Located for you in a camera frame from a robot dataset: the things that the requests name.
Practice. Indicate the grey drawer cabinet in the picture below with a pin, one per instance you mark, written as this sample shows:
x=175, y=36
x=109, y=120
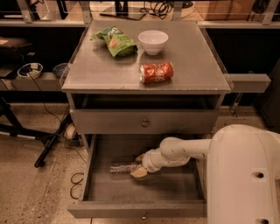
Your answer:
x=178, y=90

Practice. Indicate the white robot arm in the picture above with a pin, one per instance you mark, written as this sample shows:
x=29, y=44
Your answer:
x=242, y=165

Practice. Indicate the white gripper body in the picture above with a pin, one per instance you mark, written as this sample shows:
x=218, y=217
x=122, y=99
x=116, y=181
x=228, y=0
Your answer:
x=150, y=161

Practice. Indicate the black monitor stand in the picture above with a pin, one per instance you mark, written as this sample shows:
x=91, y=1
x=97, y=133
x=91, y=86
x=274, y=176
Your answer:
x=121, y=9

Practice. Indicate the orange soda can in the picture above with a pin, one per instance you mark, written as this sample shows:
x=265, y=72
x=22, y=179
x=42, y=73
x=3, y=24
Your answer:
x=155, y=72

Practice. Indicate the open middle drawer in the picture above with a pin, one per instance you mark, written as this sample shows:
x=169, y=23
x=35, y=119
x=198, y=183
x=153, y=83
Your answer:
x=168, y=193

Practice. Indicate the green chip bag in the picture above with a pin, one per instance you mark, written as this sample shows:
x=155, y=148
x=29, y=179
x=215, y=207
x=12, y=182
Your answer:
x=118, y=43

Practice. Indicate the white bowl with cables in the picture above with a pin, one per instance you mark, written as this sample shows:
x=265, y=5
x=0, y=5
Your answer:
x=30, y=71

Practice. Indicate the black stand legs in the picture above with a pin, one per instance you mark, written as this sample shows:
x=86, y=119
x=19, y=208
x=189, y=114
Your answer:
x=16, y=129

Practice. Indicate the closed top drawer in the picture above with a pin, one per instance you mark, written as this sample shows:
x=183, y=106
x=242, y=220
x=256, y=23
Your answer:
x=143, y=121

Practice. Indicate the clear plastic water bottle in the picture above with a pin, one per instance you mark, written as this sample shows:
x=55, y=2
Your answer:
x=121, y=168

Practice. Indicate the cardboard box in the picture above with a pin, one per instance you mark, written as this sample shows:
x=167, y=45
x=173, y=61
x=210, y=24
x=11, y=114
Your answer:
x=224, y=9

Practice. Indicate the dark round dish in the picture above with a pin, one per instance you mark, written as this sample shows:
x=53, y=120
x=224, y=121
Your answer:
x=60, y=70

